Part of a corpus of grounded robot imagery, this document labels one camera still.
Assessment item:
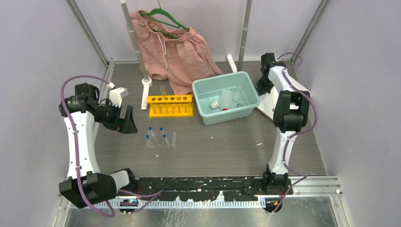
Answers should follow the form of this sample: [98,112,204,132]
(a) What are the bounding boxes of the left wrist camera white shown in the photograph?
[108,87,129,108]

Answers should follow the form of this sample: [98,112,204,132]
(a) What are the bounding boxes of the teal plastic bin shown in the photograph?
[192,71,260,125]

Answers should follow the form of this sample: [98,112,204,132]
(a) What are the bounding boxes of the left metal rack pole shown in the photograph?
[119,0,152,86]

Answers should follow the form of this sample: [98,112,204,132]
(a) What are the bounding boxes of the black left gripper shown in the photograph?
[94,100,137,133]

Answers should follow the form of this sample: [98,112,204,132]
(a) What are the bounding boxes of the small clear glass beaker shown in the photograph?
[232,94,244,108]

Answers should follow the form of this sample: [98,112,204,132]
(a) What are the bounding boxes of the pink shorts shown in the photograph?
[130,10,223,95]

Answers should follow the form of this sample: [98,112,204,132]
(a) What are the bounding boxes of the green clothes hanger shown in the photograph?
[138,7,191,40]

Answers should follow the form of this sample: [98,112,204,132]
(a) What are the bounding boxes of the white wash bottle red cap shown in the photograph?
[220,89,233,111]

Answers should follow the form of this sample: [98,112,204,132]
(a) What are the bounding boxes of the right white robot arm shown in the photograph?
[255,53,311,194]

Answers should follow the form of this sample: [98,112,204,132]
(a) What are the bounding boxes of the yellow test tube rack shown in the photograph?
[147,95,194,118]

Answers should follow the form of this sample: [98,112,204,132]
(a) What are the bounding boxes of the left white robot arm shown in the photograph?
[59,83,138,209]

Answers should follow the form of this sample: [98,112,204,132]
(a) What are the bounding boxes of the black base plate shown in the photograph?
[123,176,291,202]

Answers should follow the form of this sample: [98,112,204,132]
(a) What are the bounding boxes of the metal rack pole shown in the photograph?
[237,0,253,71]
[119,0,152,86]

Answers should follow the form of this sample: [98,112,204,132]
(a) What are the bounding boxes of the right metal rack pole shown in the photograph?
[237,0,253,71]

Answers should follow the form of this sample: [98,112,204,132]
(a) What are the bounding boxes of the small white cup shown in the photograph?
[209,100,220,110]

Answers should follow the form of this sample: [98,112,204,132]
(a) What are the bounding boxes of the clear acrylic tube rack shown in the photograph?
[151,131,177,148]

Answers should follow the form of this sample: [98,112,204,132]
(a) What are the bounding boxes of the white rack foot right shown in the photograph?
[227,54,237,72]

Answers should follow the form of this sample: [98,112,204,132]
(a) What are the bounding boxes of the clear test tube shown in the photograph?
[160,85,168,100]

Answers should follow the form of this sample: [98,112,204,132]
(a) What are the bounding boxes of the white bin lid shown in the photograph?
[257,87,279,120]

